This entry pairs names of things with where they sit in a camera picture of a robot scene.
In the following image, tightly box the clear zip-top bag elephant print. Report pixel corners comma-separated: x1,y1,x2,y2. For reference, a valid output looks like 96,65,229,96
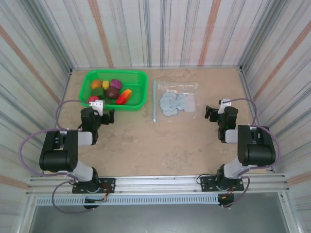
153,80,204,123

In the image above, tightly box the red orange toy pepper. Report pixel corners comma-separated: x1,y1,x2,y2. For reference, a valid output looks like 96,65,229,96
116,89,133,105

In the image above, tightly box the black connector block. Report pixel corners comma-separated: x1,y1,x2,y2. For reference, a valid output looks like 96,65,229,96
217,194,235,209
83,198,101,210

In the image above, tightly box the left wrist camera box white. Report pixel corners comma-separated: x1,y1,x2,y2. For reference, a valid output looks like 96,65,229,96
88,99,104,115

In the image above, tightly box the dark red toy fruit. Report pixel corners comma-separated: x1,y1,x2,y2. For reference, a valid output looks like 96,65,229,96
105,87,120,100

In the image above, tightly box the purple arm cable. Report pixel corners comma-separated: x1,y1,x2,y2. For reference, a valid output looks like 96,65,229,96
222,98,282,209
19,99,98,214

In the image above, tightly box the green plastic mesh basket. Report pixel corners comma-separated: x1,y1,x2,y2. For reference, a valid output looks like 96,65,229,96
77,69,149,112

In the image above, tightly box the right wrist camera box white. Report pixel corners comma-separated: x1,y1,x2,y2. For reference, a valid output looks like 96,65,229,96
218,98,231,115

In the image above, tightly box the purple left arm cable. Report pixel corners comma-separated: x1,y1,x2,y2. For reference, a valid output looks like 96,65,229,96
19,99,98,214

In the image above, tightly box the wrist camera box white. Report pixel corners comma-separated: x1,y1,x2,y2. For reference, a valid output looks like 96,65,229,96
88,99,104,115
218,98,231,115

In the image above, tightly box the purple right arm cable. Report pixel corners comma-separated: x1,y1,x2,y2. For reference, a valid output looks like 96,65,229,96
222,98,282,209

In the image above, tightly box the aluminium mounting rail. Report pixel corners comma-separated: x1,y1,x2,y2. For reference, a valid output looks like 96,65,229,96
25,173,291,196

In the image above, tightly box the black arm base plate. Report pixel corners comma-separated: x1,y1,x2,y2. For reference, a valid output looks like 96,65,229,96
199,176,244,193
72,178,116,194

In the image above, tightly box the grey slotted cable duct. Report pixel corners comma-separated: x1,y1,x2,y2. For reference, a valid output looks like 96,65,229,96
35,195,235,206

